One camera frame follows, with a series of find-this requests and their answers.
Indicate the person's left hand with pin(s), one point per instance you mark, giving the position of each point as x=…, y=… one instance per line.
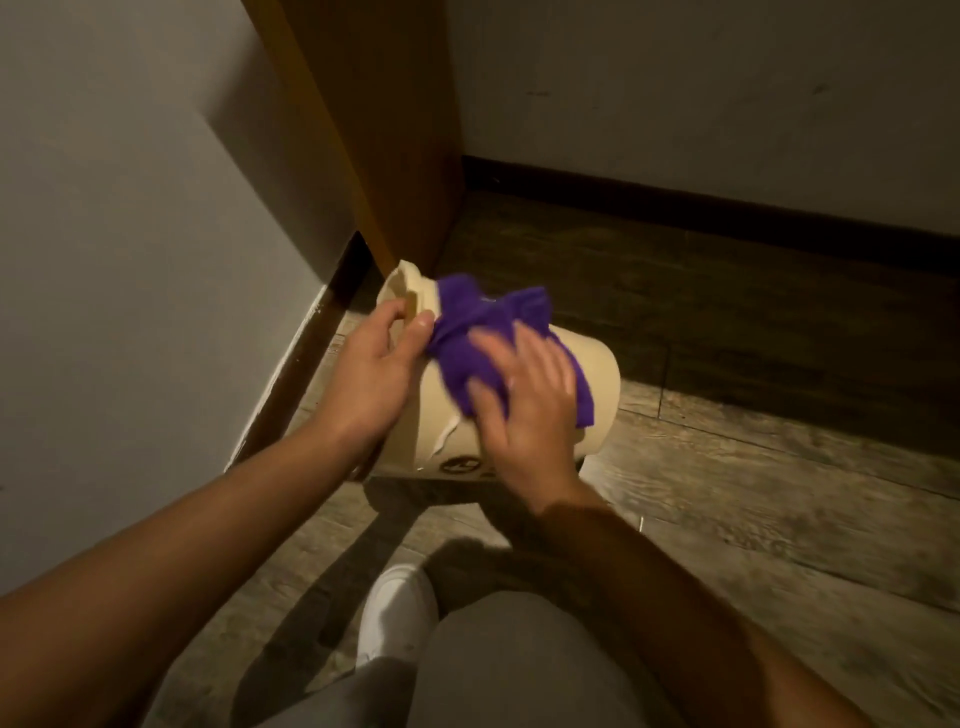
x=367, y=382

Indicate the person's right hand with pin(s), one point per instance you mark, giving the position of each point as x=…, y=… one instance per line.
x=536, y=427

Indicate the person's right thumb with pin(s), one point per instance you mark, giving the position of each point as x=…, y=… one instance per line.
x=486, y=409

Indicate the person's left thumb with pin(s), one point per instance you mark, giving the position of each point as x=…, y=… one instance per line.
x=416, y=337

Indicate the purple cleaning cloth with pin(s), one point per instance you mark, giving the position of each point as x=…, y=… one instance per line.
x=469, y=337

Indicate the cream plastic waste bin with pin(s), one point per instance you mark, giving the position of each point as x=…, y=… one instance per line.
x=427, y=420

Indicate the person's left forearm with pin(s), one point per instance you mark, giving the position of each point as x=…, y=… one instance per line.
x=165, y=570

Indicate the person's right forearm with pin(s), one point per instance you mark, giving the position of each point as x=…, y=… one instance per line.
x=675, y=622

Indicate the dark wooden baseboard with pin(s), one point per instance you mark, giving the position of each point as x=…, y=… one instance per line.
x=300, y=352
x=712, y=214

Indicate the white shoe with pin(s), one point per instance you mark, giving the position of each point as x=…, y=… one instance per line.
x=396, y=611

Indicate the brown wooden door panel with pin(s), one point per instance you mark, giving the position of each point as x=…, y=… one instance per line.
x=375, y=112

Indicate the grey trousers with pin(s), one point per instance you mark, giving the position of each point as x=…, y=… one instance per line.
x=517, y=667

